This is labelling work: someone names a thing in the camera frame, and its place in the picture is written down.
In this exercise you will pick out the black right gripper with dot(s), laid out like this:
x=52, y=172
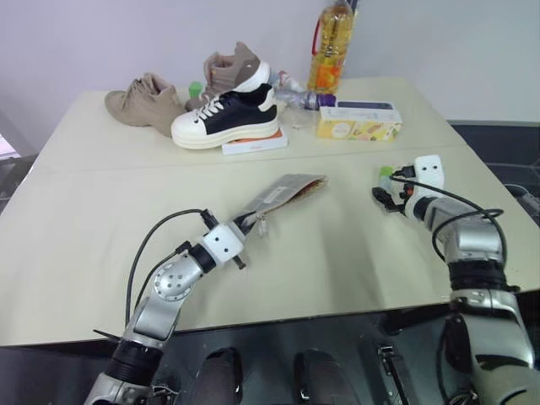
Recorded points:
x=401, y=198

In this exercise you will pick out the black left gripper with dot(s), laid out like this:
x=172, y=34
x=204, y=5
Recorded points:
x=241, y=228

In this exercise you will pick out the green highlighter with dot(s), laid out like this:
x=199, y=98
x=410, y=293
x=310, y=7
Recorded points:
x=385, y=172

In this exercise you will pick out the grey grid pouch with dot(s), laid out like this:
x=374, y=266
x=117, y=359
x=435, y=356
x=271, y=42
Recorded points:
x=282, y=192

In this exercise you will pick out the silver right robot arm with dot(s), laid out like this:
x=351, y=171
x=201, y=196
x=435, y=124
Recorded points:
x=476, y=240

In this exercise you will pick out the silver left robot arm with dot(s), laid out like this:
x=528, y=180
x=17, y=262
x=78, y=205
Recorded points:
x=169, y=283

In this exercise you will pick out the yellow printed tissue box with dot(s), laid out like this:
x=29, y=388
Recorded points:
x=358, y=128

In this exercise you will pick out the white and orange flat box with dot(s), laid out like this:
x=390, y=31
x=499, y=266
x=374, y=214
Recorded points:
x=257, y=147

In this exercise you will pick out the dark blue flat box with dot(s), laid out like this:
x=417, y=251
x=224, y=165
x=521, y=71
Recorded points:
x=367, y=105

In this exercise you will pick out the black and white sneaker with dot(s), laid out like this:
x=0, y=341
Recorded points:
x=228, y=122

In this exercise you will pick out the crumpled clear plastic wrap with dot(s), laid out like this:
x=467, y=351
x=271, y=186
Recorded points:
x=301, y=120

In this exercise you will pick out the clear bottle with purple cap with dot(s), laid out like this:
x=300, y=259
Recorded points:
x=304, y=99

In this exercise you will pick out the green cup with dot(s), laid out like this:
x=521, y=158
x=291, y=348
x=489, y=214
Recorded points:
x=195, y=89

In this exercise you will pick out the clear bottle with red label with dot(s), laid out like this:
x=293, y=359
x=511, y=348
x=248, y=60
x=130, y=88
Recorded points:
x=287, y=79

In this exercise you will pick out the yellow cooking oil bottle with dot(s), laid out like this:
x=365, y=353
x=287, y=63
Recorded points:
x=332, y=50

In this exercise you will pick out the beige white-soled high-top shoe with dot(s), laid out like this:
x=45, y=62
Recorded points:
x=236, y=69

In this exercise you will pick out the beige suede shoe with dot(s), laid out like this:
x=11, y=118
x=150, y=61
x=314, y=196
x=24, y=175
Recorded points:
x=143, y=105

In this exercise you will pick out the dark rounded shape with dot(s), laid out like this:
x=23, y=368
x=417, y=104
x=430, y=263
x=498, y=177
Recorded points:
x=219, y=375

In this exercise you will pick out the silver metal buckle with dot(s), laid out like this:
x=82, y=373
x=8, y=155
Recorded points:
x=387, y=358

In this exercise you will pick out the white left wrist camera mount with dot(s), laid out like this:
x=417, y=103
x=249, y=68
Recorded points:
x=221, y=244

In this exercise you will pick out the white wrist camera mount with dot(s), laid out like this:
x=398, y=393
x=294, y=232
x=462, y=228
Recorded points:
x=221, y=244
x=430, y=171

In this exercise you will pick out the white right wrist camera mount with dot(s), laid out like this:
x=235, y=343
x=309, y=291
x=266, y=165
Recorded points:
x=430, y=171

